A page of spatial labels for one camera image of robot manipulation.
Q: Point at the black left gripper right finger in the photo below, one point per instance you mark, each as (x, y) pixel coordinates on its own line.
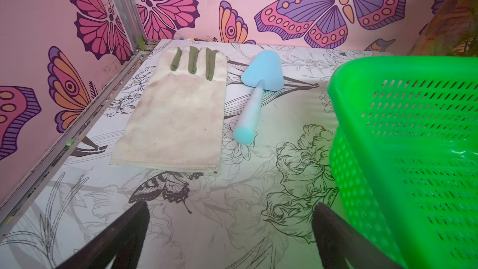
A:
(340, 246)

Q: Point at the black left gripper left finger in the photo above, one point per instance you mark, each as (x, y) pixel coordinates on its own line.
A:
(119, 245)

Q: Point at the green plastic basket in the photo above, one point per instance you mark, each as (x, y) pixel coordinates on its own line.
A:
(405, 156)

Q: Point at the beige green work glove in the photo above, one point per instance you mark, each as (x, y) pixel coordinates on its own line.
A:
(178, 122)

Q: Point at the aluminium frame post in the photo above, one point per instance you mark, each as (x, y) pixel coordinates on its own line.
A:
(129, 15)

